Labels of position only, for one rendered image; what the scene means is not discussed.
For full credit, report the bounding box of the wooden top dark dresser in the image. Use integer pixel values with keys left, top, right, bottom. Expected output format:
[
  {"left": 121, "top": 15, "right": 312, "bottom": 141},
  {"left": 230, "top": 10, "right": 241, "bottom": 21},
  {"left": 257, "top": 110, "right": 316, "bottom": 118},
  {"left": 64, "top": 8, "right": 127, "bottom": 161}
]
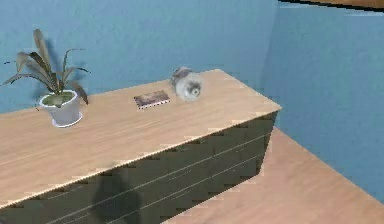
[{"left": 0, "top": 68, "right": 283, "bottom": 224}]

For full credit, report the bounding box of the small dark printed book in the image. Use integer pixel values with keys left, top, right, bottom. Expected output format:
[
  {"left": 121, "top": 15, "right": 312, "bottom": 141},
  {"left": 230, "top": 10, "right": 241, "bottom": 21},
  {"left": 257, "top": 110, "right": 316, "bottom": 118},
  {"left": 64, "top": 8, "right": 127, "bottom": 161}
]
[{"left": 133, "top": 89, "right": 171, "bottom": 111}]

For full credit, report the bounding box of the house plant in white pot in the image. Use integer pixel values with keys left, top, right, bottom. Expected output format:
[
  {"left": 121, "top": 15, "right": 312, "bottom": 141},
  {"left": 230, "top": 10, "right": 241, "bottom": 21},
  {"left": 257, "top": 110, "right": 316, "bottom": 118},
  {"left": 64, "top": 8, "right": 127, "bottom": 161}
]
[{"left": 0, "top": 28, "right": 92, "bottom": 129}]

